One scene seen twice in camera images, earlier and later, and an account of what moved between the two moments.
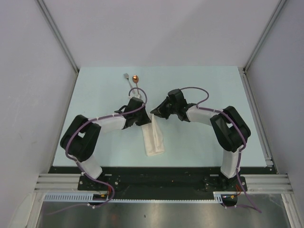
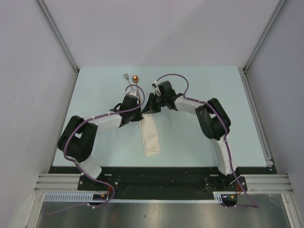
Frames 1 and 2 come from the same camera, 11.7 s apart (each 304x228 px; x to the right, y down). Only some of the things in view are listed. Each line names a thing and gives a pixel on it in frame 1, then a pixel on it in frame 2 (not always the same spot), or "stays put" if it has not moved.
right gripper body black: [166, 109] to [156, 102]
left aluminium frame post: [57, 33] stays put
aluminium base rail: [271, 183] stays put
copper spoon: [136, 79] stays put
